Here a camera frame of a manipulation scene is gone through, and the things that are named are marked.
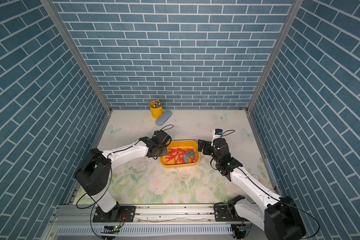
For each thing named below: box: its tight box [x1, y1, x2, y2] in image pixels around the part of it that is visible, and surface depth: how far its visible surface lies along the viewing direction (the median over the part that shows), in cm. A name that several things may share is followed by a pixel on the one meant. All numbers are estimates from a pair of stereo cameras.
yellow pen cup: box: [149, 99, 164, 119], surface depth 114 cm
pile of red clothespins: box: [164, 147, 197, 165], surface depth 95 cm
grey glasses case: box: [155, 110, 172, 126], surface depth 114 cm
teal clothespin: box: [183, 151, 196, 163], surface depth 95 cm
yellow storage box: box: [181, 140, 201, 167], surface depth 96 cm
